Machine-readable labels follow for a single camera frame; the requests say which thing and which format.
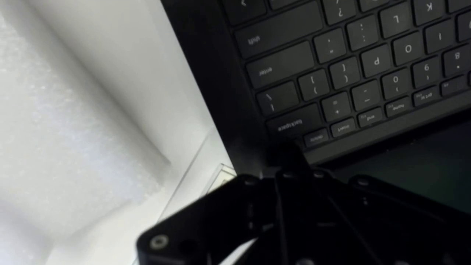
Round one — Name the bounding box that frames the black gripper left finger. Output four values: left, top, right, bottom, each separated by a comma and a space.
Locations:
135, 168, 289, 265

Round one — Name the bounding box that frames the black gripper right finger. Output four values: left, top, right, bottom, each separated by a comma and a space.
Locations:
277, 168, 471, 265

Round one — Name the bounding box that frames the black laptop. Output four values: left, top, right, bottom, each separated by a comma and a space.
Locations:
160, 0, 471, 218

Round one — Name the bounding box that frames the flat white sheet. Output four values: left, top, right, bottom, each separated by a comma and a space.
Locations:
155, 128, 238, 224

